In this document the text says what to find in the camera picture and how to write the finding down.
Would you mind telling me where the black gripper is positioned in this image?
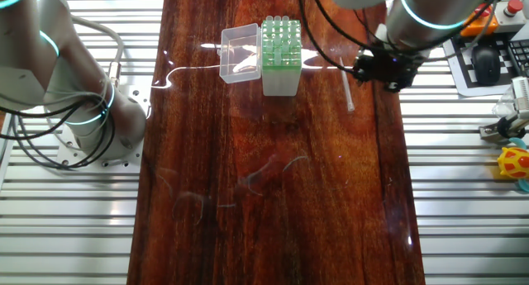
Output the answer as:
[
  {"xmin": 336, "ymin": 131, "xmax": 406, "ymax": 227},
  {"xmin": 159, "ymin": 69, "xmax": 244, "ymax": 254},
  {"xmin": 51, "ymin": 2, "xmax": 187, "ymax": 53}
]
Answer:
[{"xmin": 353, "ymin": 49, "xmax": 419, "ymax": 93}]

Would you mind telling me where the black computer mouse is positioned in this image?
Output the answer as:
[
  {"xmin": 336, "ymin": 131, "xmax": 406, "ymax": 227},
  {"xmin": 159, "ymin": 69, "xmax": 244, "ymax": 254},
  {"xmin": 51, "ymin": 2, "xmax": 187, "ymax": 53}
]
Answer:
[{"xmin": 470, "ymin": 44, "xmax": 503, "ymax": 87}]

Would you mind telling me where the orange emergency stop box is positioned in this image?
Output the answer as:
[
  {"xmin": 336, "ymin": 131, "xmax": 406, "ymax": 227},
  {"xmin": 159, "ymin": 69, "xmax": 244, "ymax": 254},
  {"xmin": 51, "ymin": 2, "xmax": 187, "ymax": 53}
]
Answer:
[{"xmin": 460, "ymin": 2, "xmax": 500, "ymax": 38}]

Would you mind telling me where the clear plastic box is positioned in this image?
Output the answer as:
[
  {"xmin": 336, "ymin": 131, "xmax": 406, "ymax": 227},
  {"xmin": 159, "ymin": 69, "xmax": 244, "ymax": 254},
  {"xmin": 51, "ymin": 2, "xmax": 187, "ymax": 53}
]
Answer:
[{"xmin": 218, "ymin": 22, "xmax": 264, "ymax": 85}]

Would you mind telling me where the black keyboard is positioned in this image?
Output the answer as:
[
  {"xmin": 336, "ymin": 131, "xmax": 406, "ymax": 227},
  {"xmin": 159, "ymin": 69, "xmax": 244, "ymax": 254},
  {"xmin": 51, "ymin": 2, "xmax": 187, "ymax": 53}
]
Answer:
[{"xmin": 507, "ymin": 37, "xmax": 529, "ymax": 78}]

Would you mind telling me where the grey emergency stop box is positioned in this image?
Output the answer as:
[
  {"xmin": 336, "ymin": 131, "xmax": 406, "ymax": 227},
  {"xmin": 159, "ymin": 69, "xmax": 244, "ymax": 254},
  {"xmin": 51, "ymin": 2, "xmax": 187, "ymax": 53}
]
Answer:
[{"xmin": 493, "ymin": 0, "xmax": 529, "ymax": 34}]

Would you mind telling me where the yellow red turtle toy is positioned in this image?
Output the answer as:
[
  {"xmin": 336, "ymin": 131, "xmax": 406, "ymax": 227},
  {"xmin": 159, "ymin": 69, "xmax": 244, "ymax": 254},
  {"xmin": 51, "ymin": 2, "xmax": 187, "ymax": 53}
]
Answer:
[{"xmin": 496, "ymin": 136, "xmax": 529, "ymax": 194}]

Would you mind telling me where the glossy long wooden board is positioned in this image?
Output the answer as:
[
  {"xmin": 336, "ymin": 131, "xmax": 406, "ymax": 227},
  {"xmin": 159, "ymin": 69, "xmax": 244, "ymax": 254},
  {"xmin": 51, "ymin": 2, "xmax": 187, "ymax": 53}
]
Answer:
[{"xmin": 126, "ymin": 0, "xmax": 427, "ymax": 285}]

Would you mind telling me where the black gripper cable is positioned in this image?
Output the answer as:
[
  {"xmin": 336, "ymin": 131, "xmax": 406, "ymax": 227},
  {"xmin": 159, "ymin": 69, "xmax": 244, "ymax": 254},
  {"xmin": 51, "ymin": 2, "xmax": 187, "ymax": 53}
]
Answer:
[{"xmin": 297, "ymin": 0, "xmax": 508, "ymax": 76}]

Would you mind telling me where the metal camera foot bracket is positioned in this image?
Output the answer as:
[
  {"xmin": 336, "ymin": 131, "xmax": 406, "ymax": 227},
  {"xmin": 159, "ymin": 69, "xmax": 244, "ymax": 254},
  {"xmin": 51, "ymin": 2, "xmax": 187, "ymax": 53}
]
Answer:
[{"xmin": 478, "ymin": 114, "xmax": 529, "ymax": 145}]

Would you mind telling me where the silver ribbed depth camera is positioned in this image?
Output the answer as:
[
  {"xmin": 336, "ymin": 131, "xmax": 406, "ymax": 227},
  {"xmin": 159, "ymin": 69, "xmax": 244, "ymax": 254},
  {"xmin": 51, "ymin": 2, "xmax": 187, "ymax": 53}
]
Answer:
[{"xmin": 510, "ymin": 75, "xmax": 529, "ymax": 121}]

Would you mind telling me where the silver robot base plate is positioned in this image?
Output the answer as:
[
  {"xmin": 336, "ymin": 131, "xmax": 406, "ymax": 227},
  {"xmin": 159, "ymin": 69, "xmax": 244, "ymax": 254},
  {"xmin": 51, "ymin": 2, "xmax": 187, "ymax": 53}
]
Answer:
[{"xmin": 55, "ymin": 84, "xmax": 152, "ymax": 173}]

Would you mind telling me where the grey cable with metal connector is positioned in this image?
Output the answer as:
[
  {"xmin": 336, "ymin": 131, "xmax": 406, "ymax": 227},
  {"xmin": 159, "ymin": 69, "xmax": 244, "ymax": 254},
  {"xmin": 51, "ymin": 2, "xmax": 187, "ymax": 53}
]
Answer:
[{"xmin": 68, "ymin": 14, "xmax": 126, "ymax": 90}]

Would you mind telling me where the black base cable bundle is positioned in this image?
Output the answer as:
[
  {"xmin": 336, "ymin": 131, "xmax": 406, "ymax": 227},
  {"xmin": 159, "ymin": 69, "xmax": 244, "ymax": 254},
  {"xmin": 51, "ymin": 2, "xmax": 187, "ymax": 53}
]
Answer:
[{"xmin": 0, "ymin": 90, "xmax": 117, "ymax": 171}]

